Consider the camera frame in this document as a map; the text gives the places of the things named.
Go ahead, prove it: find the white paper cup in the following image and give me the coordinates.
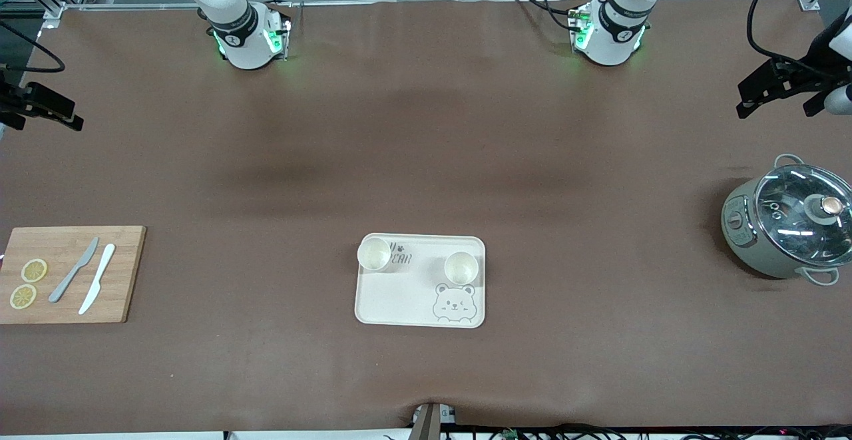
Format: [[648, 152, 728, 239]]
[[357, 237, 392, 272], [444, 251, 480, 286]]

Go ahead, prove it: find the glass pot lid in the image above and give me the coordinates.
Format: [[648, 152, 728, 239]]
[[754, 164, 852, 268]]

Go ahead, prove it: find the grey plastic knife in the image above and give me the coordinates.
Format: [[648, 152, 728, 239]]
[[49, 237, 100, 304]]

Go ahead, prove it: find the white plastic knife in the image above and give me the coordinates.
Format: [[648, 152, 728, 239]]
[[78, 244, 116, 316]]

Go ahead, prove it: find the wooden cutting board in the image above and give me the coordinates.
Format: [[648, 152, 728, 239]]
[[0, 226, 147, 325]]

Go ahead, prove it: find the cream tray with bear print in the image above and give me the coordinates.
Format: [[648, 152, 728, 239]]
[[354, 233, 487, 329]]

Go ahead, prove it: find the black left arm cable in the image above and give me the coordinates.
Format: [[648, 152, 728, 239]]
[[746, 0, 852, 71]]

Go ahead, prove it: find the front camera mount post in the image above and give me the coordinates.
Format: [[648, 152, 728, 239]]
[[411, 401, 457, 440]]

